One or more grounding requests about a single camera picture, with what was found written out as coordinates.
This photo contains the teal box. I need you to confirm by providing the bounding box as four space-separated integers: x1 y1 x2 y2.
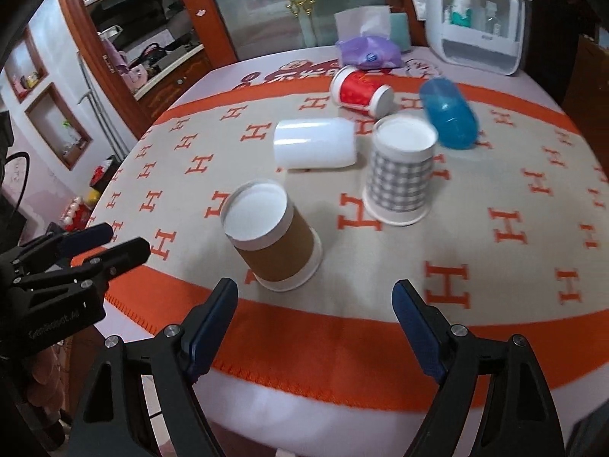
388 12 412 53

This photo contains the red paper cup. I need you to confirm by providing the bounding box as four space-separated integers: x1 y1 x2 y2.
330 65 395 117

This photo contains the purple wet wipes pack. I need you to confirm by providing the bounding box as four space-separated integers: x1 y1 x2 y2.
335 35 404 70

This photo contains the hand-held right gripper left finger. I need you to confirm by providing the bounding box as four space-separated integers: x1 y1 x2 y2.
70 277 239 457

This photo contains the grey checkered paper cup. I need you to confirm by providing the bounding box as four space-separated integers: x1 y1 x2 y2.
362 115 439 226

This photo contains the vase with golden branches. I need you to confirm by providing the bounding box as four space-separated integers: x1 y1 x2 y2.
209 0 329 51

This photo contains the orange patterned blanket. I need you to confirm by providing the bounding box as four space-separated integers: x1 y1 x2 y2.
70 71 609 391

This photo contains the blue plastic cup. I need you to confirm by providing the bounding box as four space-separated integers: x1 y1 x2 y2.
420 77 479 149

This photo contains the white cosmetics organizer box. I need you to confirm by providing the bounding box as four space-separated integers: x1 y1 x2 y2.
407 0 534 77

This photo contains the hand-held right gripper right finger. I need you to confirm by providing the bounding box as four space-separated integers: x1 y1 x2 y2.
391 279 571 457

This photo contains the wooden cabinet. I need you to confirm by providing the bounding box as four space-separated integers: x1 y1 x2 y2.
56 0 239 140

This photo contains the pink bag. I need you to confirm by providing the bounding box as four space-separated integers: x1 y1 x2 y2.
124 64 148 93

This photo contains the white tissue box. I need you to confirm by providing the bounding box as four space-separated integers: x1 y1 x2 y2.
334 6 393 41

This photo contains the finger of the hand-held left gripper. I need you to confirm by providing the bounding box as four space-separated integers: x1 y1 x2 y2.
10 222 114 277
14 237 152 296

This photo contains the brown sleeve paper cup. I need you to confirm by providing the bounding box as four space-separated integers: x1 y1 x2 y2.
220 179 323 292

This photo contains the white plastic cup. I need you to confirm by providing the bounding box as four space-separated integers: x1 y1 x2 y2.
273 117 358 171

